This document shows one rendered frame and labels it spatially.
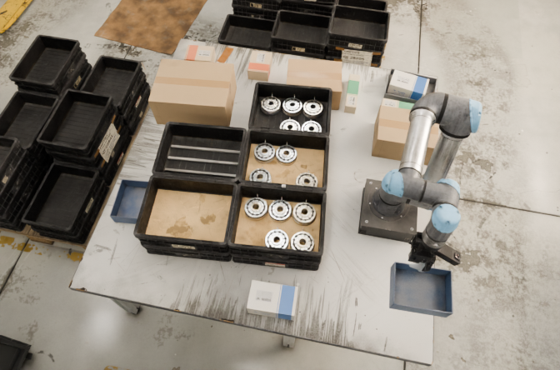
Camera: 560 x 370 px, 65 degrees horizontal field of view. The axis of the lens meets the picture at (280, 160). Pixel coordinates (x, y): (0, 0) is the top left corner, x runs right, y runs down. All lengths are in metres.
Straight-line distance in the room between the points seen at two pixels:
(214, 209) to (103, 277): 0.58
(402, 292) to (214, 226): 0.85
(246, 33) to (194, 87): 1.27
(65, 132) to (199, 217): 1.22
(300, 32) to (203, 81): 1.22
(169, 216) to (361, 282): 0.91
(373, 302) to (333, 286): 0.18
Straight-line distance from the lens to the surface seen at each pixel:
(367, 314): 2.04
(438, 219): 1.38
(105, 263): 2.20
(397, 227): 2.08
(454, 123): 1.71
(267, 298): 1.92
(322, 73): 2.45
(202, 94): 2.32
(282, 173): 2.10
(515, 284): 3.11
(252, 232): 1.97
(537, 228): 3.33
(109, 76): 3.29
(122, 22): 4.26
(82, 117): 2.97
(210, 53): 2.69
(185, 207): 2.06
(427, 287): 1.72
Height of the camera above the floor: 2.65
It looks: 59 degrees down
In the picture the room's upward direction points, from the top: straight up
